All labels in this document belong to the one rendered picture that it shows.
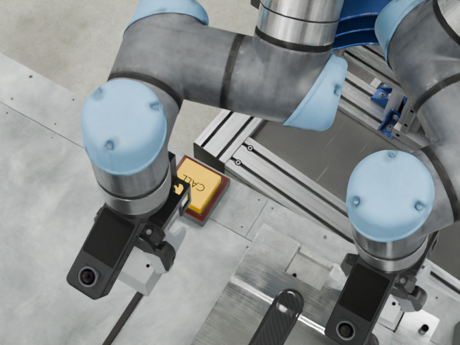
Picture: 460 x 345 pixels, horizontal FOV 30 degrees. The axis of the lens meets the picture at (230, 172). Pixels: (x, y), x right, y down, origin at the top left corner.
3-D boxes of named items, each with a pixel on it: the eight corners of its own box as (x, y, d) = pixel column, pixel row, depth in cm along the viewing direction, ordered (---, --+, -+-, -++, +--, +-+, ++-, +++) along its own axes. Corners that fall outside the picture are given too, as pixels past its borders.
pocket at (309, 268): (298, 252, 118) (300, 242, 114) (332, 270, 117) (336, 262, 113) (282, 279, 116) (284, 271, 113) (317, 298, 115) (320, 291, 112)
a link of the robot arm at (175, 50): (244, 46, 89) (215, 137, 85) (140, 21, 90) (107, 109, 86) (246, 1, 82) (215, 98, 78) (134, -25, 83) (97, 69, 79)
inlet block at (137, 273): (168, 197, 115) (167, 181, 110) (200, 215, 114) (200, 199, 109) (114, 278, 110) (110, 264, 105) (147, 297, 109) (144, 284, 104)
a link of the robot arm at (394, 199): (458, 203, 73) (365, 243, 73) (451, 240, 83) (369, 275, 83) (417, 126, 76) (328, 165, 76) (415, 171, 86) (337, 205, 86)
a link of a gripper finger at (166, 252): (184, 266, 102) (165, 233, 94) (177, 276, 101) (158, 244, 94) (152, 250, 104) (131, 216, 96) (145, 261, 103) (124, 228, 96)
